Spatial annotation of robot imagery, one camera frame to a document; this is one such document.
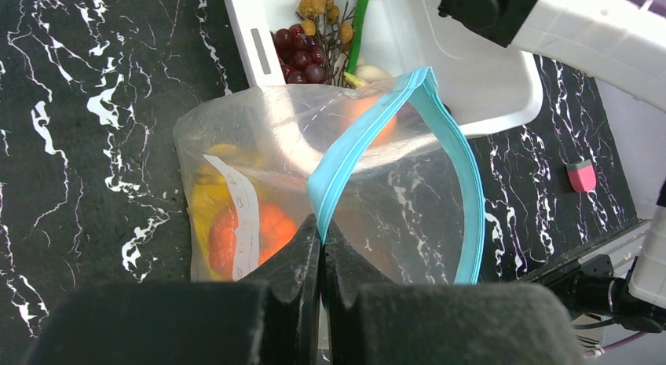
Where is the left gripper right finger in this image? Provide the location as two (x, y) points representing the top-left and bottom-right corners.
(321, 224), (585, 364)

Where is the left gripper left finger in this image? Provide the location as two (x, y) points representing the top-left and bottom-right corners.
(24, 215), (320, 364)

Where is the small orange pumpkin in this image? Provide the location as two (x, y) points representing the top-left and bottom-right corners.
(207, 202), (297, 281)

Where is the yellow banana bunch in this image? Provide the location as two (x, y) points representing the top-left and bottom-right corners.
(188, 161), (238, 282)

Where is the clear zip top bag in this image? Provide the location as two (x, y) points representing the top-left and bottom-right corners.
(174, 67), (485, 284)

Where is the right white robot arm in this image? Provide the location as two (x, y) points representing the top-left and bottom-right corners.
(437, 0), (665, 334)

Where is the orange peach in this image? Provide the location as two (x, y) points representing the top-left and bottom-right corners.
(343, 94), (399, 148)

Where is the pink eraser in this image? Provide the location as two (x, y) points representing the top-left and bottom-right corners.
(565, 159), (597, 193)

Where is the dark red grape bunch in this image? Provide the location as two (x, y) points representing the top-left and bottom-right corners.
(272, 20), (328, 84)

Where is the white plastic bin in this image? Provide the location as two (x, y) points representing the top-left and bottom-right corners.
(224, 0), (543, 137)

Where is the brown longan cluster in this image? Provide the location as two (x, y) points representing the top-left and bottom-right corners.
(296, 0), (356, 50)

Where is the green onion stalk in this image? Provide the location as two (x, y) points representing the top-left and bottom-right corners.
(342, 0), (393, 89)

